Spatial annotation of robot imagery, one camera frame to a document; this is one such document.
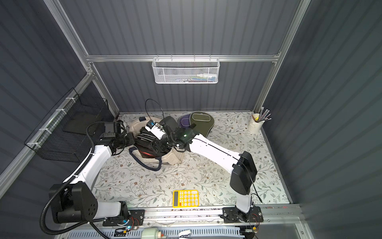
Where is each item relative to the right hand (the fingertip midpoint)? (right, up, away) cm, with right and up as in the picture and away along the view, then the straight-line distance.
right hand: (155, 139), depth 74 cm
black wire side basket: (-44, +2, -2) cm, 45 cm away
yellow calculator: (+15, -32, +5) cm, 36 cm away
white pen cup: (+61, +8, +28) cm, 68 cm away
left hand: (-15, -1, +11) cm, 19 cm away
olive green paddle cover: (+27, +10, +37) cm, 47 cm away
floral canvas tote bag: (+8, -10, +8) cm, 16 cm away
